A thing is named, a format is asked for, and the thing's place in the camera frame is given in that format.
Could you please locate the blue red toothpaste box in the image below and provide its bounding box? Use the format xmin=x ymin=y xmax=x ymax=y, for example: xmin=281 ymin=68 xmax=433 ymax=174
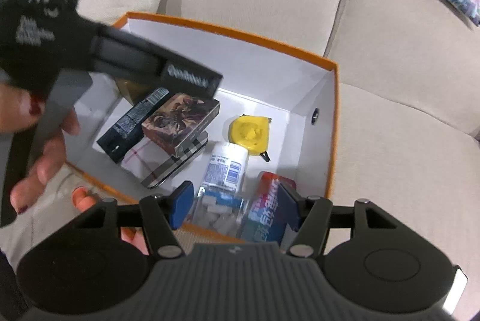
xmin=239 ymin=171 xmax=299 ymax=244

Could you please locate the plaid hard case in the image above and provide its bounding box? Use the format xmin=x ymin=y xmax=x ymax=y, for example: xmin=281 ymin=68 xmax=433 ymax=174
xmin=121 ymin=131 xmax=209 ymax=190

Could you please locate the person's left hand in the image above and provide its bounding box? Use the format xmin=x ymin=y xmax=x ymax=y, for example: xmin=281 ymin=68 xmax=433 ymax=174
xmin=0 ymin=83 xmax=82 ymax=215

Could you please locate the clear plastic packet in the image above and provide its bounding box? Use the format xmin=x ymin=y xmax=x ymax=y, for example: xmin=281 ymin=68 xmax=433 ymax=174
xmin=184 ymin=185 xmax=249 ymax=240

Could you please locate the black barcode box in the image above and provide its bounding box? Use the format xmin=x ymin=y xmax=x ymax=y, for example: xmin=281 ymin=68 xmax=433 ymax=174
xmin=97 ymin=87 xmax=170 ymax=163

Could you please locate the illustrated card box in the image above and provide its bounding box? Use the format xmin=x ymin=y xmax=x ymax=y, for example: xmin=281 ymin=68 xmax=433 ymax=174
xmin=141 ymin=93 xmax=221 ymax=156

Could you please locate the beige sofa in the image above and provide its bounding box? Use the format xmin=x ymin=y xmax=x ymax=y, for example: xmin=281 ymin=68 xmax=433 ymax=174
xmin=0 ymin=0 xmax=480 ymax=321

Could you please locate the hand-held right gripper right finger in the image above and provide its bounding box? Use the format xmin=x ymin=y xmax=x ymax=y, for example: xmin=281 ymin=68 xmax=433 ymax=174
xmin=277 ymin=181 xmax=405 ymax=258

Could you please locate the yellow tape measure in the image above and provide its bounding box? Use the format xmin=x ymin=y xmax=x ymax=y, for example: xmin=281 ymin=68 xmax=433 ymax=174
xmin=229 ymin=114 xmax=271 ymax=162

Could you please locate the black strap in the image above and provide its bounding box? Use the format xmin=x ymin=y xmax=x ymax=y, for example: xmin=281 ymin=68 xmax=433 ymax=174
xmin=0 ymin=128 xmax=38 ymax=228

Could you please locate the white labelled bottle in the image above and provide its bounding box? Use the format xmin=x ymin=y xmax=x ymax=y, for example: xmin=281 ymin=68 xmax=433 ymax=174
xmin=202 ymin=141 xmax=250 ymax=194

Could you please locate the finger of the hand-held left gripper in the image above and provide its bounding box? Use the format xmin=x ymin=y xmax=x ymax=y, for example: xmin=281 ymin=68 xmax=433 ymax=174
xmin=90 ymin=24 xmax=224 ymax=99

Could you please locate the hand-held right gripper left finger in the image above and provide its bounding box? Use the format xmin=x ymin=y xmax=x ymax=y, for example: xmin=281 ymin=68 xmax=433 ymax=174
xmin=75 ymin=181 xmax=195 ymax=260

